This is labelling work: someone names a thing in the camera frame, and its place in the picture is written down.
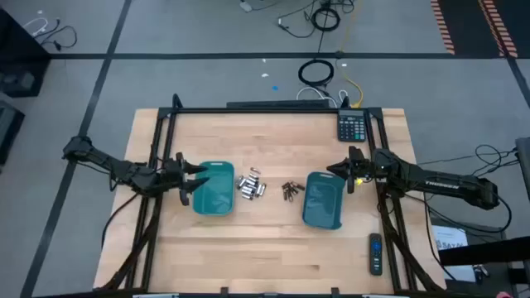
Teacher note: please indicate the white printed paper sheet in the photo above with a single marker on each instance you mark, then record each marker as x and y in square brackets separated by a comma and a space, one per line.
[449, 239]

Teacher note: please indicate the light teal plastic bin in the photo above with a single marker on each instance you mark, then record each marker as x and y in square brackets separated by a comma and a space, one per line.
[213, 188]

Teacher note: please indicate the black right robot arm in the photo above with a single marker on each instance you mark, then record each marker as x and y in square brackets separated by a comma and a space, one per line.
[443, 184]

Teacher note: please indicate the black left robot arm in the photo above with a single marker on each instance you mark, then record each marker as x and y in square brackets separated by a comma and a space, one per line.
[124, 169]

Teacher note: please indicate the black cabinet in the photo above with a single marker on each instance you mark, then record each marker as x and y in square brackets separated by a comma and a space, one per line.
[20, 62]

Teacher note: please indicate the black aluminium table frame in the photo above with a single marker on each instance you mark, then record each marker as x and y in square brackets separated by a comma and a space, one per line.
[269, 110]

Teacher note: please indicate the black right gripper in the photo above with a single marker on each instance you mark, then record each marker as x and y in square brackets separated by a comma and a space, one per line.
[362, 167]

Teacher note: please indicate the black remote control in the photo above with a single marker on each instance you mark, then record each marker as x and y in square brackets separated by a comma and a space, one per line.
[376, 254]

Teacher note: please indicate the black mat with orange stripes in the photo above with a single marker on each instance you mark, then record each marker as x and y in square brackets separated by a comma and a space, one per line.
[468, 25]

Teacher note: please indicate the black flat bar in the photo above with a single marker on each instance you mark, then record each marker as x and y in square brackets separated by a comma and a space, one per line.
[277, 104]

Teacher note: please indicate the silver AA battery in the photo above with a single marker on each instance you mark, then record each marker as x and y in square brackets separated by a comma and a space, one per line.
[240, 181]
[253, 176]
[250, 182]
[247, 196]
[260, 189]
[247, 189]
[255, 170]

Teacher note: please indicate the black desk calculator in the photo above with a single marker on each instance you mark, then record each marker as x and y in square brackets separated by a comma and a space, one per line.
[352, 126]

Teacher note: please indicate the white power adapter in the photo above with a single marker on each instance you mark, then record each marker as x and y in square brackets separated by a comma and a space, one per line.
[246, 6]

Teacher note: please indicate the dark teal plastic bin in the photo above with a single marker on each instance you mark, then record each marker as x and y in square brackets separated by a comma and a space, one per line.
[323, 200]

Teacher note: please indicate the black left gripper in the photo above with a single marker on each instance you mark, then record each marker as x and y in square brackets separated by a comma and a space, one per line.
[172, 177]

